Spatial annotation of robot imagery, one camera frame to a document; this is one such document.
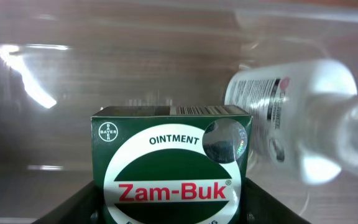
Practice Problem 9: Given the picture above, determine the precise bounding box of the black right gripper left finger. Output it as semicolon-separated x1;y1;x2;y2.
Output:
32;181;100;224

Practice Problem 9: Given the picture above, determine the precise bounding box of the green Zam-Buk ointment box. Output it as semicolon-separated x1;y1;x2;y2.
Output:
91;105;253;224

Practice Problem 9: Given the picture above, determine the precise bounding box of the clear plastic container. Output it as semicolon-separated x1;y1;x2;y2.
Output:
0;0;358;223

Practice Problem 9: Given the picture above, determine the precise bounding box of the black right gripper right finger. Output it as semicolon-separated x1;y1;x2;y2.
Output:
241;178;310;224

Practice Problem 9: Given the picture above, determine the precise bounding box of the clear plastic bottle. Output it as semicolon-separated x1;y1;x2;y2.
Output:
224;59;358;185

